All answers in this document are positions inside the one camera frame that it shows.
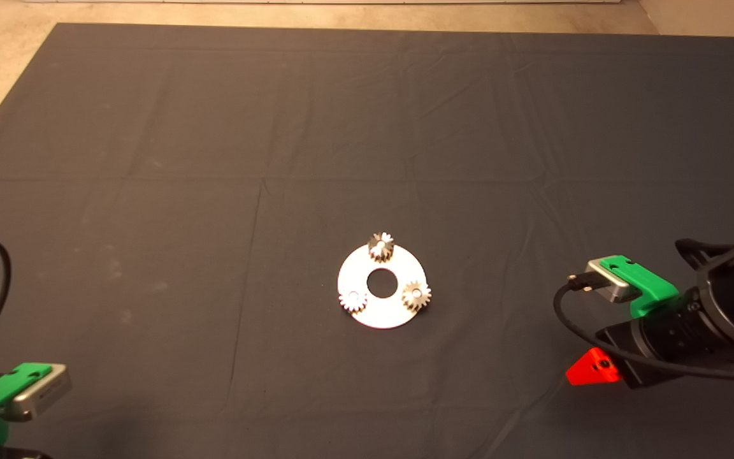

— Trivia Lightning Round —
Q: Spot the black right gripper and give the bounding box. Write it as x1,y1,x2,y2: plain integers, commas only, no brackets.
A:
565,298,728,390

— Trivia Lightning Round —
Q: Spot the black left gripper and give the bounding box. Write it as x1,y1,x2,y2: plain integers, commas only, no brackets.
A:
0,443,55,459

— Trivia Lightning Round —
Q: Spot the steel planetary gear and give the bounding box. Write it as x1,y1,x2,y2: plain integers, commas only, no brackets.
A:
338,288,368,314
367,231,396,263
401,280,433,314

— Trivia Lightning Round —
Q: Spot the round metal carrier plate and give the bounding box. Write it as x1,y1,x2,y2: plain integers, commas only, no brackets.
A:
337,242,429,330

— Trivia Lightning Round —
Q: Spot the dark table cloth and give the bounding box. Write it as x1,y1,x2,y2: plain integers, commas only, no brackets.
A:
0,24,734,459

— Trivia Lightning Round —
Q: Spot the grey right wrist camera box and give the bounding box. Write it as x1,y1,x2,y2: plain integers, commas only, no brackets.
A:
585,258,641,303

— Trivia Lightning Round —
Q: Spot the green right camera mount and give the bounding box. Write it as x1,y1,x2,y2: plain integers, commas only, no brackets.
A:
599,254,680,319

